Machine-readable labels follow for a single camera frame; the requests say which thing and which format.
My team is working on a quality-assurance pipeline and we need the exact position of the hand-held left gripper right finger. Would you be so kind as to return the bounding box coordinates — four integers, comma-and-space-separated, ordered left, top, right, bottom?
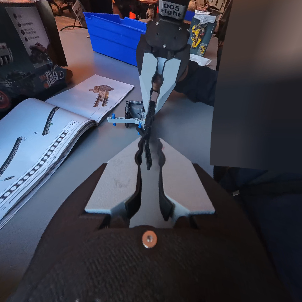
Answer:
157, 138, 216, 221

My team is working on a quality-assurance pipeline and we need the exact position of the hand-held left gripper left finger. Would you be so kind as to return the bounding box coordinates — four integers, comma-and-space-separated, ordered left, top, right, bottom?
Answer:
84, 137, 143, 217

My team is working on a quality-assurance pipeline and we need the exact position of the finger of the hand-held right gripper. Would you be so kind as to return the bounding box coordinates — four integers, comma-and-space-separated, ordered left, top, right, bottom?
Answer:
139, 52, 158, 113
153, 59, 182, 115

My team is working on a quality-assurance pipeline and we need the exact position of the grey lego chassis assembly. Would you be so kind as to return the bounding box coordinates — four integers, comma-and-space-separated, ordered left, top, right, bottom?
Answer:
107, 99, 152, 136

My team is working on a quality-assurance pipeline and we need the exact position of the long black lego beam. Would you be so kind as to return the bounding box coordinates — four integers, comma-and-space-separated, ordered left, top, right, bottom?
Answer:
136, 100, 158, 171

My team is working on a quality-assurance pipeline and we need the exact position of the person's right forearm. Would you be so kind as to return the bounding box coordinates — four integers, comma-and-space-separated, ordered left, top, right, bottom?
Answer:
175, 60, 219, 107

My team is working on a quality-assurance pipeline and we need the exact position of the yellow vehicle lego box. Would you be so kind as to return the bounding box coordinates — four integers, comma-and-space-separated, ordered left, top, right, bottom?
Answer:
188, 10, 218, 57

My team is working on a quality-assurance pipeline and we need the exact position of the dark lego set box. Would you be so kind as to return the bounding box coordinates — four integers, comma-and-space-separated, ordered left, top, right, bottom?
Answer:
0, 0, 74, 119

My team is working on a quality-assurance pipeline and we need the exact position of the white paper sheet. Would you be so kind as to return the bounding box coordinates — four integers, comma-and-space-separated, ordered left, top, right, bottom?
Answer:
189, 53, 212, 67

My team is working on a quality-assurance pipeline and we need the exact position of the blue plastic bin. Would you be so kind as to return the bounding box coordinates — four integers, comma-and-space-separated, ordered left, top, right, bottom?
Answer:
83, 11, 148, 67

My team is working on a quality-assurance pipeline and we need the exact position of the open instruction booklet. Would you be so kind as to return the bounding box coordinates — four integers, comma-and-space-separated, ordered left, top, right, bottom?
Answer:
0, 74, 135, 230

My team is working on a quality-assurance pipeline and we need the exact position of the black cable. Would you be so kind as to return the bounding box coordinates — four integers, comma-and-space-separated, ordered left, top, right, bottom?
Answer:
60, 22, 89, 32

